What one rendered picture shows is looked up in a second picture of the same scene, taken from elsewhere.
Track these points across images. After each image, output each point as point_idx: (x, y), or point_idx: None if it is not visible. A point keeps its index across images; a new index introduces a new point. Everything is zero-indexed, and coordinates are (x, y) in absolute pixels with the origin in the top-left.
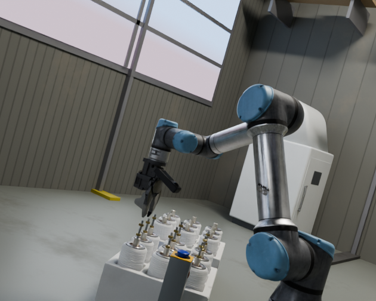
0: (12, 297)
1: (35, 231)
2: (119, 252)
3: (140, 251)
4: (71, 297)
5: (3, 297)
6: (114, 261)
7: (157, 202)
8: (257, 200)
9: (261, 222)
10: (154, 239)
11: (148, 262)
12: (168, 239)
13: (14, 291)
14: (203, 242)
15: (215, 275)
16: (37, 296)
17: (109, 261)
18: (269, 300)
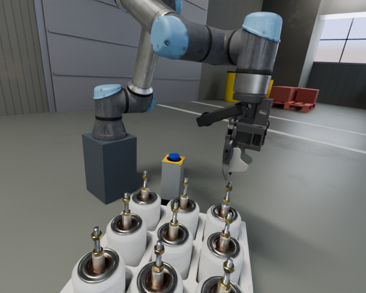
0: (302, 254)
1: None
2: (248, 264)
3: (214, 205)
4: (266, 282)
5: (306, 251)
6: (239, 231)
7: (222, 160)
8: (153, 75)
9: (150, 85)
10: (204, 278)
11: (198, 253)
12: (177, 283)
13: (313, 267)
14: (144, 170)
15: None
16: (291, 267)
17: (242, 225)
18: (125, 132)
